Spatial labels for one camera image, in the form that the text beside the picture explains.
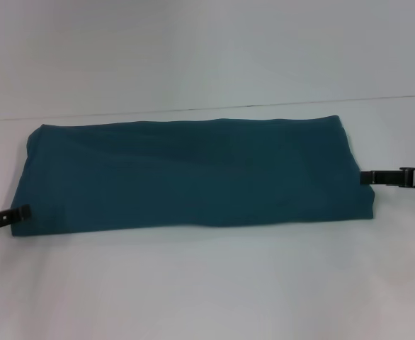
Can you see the teal blue shirt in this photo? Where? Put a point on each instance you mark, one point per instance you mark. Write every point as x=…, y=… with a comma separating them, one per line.
x=193, y=177

